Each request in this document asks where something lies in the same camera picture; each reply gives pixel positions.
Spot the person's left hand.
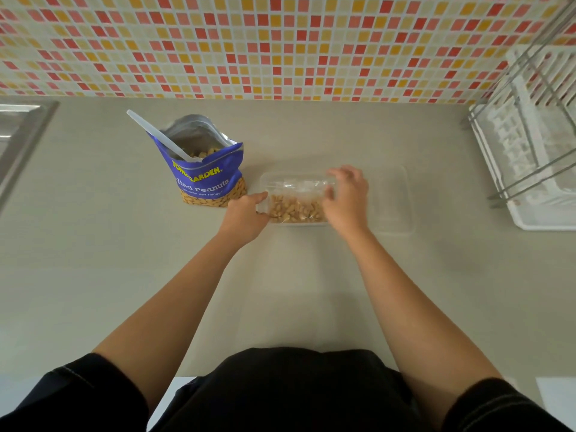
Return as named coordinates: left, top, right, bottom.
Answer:
left=218, top=191, right=271, bottom=248

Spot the black shirt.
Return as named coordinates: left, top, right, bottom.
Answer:
left=0, top=347, right=572, bottom=432

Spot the clear container lid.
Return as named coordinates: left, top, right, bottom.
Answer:
left=365, top=164, right=416, bottom=235

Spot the person's right hand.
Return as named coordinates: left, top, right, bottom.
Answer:
left=322, top=165, right=371, bottom=241

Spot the clear plastic container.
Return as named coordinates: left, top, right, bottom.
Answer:
left=257, top=171, right=377, bottom=227

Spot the person's right forearm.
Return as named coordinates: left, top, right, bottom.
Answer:
left=346, top=227, right=503, bottom=430

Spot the white plastic spoon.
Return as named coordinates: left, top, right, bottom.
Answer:
left=126, top=109, right=203, bottom=163

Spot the stainless steel sink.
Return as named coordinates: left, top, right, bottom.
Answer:
left=0, top=100, right=60, bottom=214

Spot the blue foil peanuts package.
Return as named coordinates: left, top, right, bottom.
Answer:
left=148, top=114, right=247, bottom=208

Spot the person's left forearm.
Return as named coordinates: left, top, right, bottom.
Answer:
left=92, top=231, right=253, bottom=415

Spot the white wire-framed dish rack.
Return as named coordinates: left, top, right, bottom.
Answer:
left=463, top=0, right=576, bottom=232

